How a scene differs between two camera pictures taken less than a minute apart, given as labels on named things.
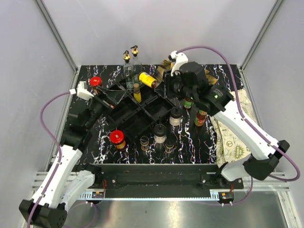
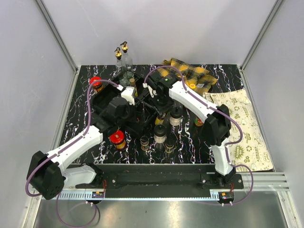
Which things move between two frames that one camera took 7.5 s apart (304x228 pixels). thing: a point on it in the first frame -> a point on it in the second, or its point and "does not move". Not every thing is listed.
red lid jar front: x=117 y=137 does not move
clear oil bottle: x=128 y=71 -> x=120 y=70
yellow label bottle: x=137 y=94 -> x=132 y=82
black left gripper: x=104 y=102 -> x=134 y=109
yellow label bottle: x=147 y=80 -> x=159 y=120
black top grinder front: x=160 y=131 does not move
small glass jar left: x=144 y=143 does not move
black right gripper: x=168 y=80 -> x=168 y=103
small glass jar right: x=169 y=146 does not move
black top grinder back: x=176 y=116 does not move
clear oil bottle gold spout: x=137 y=64 -> x=127 y=64
